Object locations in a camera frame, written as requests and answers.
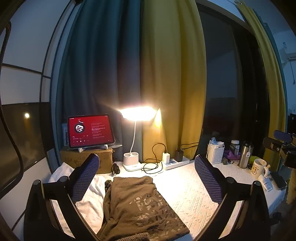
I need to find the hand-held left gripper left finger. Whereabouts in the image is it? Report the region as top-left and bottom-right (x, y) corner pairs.
(23, 153), (100, 241)

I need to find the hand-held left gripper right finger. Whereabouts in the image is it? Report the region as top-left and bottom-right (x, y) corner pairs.
(192, 154), (271, 241)

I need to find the dark brown t-shirt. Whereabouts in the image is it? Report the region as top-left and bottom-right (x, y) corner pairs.
(97, 176), (190, 241)

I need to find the plain white cloth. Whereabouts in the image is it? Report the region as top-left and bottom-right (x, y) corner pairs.
(47, 162), (107, 234)

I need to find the white plastic basket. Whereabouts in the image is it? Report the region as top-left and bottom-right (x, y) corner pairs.
(206, 144), (225, 164)

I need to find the brown cardboard box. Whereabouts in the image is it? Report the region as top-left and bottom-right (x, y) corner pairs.
(60, 148), (115, 175)

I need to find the white textured bedspread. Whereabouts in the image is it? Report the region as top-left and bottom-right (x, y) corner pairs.
(14, 160), (287, 241)

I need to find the grey tablet stand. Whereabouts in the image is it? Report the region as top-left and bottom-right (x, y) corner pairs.
(64, 143), (123, 153)

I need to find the purple cloth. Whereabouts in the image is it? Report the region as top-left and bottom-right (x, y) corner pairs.
(224, 150), (241, 161)

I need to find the white mug with bear print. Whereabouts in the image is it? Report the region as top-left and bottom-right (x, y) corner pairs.
(250, 158), (270, 178)

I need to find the white power strip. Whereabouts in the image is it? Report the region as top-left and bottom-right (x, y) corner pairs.
(161, 156), (190, 171)

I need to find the stainless steel tumbler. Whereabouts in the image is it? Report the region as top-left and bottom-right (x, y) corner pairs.
(238, 141), (254, 169)

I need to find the black flat device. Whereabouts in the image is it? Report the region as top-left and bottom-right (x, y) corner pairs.
(270, 171), (287, 190)

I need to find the blue white plastic bag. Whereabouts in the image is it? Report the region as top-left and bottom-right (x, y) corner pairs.
(208, 137), (225, 147)

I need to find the clear jar with white lid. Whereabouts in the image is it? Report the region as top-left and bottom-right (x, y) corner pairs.
(230, 140), (240, 156)

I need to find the white tube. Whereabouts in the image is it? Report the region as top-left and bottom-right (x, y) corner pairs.
(258, 174), (273, 192)

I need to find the tablet with red screen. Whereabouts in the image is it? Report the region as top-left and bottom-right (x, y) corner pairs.
(68, 114), (115, 149)

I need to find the small printed box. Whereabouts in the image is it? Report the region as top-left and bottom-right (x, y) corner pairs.
(62, 123), (69, 146)

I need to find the white desk lamp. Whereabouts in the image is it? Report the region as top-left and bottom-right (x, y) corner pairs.
(118, 105), (158, 172)

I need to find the yellow curtain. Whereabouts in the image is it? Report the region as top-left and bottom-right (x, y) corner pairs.
(140, 0), (207, 163)
(235, 0), (288, 160)

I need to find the dark glass window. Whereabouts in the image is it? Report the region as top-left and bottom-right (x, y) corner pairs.
(196, 5), (273, 151)

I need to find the white air conditioner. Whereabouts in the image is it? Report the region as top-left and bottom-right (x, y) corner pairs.
(279, 45), (296, 64)

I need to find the teal curtain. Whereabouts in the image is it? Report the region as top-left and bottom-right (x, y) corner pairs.
(55, 0), (144, 163)

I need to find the black charger cable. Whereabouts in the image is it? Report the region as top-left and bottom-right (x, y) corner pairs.
(142, 143), (167, 174)
(178, 142), (199, 152)

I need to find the black braided cable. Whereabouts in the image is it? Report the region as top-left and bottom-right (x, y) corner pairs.
(0, 22), (26, 172)

